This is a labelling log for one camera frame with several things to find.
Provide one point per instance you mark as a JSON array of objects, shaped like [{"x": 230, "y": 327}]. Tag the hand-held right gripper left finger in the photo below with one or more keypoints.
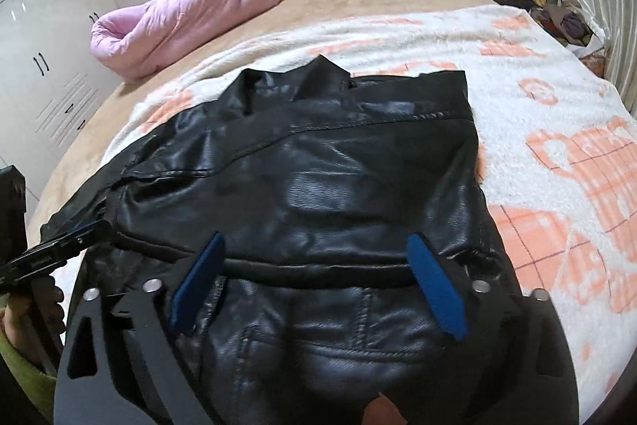
[{"x": 199, "y": 280}]

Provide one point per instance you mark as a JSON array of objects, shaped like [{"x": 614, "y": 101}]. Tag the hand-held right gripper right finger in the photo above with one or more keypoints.
[{"x": 438, "y": 285}]

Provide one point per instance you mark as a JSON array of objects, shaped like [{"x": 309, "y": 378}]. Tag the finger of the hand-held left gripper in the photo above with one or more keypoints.
[{"x": 59, "y": 248}]

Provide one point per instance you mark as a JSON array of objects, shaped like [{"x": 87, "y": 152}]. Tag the black leather jacket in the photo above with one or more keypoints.
[{"x": 318, "y": 176}]

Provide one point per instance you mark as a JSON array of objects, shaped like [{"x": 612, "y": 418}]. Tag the person's left hand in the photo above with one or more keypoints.
[{"x": 47, "y": 305}]

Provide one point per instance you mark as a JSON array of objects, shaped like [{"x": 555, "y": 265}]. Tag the person's green garment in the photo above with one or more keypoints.
[{"x": 25, "y": 380}]

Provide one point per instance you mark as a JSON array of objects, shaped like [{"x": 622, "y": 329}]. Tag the white wardrobe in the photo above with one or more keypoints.
[{"x": 54, "y": 56}]

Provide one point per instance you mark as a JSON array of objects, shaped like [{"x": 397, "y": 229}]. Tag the white orange printed blanket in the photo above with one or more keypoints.
[{"x": 542, "y": 106}]

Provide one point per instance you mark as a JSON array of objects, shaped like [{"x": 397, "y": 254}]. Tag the pink quilted jacket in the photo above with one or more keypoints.
[{"x": 184, "y": 19}]

